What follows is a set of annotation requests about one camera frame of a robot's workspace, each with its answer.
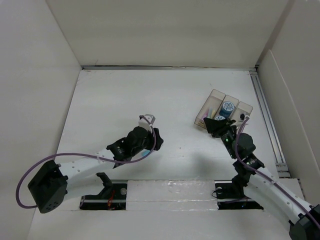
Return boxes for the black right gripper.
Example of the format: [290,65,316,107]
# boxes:
[202,116,237,159]

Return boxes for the blue patterned tape roll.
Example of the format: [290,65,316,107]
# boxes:
[214,115,226,121]

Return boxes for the yellow highlighter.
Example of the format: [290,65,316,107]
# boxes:
[207,107,217,119]

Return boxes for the pink highlighter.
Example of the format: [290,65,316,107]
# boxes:
[202,109,212,118]

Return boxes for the blue highlighter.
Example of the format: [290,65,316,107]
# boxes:
[141,150,150,157]

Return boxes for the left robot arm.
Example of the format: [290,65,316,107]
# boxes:
[27,126,164,214]

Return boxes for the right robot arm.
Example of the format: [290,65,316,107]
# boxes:
[203,115,320,240]

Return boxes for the clear three-compartment organizer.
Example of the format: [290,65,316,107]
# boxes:
[194,89,253,129]

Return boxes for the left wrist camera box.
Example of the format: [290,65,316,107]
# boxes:
[138,114,156,132]

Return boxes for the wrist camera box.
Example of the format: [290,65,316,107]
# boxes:
[238,112,250,123]
[138,114,156,132]

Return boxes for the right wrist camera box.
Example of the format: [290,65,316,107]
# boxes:
[238,112,250,123]

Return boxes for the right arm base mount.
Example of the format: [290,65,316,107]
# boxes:
[211,174,264,210]

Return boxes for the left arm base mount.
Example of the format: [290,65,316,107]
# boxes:
[79,172,128,211]

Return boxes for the aluminium rail right side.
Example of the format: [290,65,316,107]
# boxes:
[249,70,291,179]

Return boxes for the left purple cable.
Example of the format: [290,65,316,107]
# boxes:
[16,114,158,210]

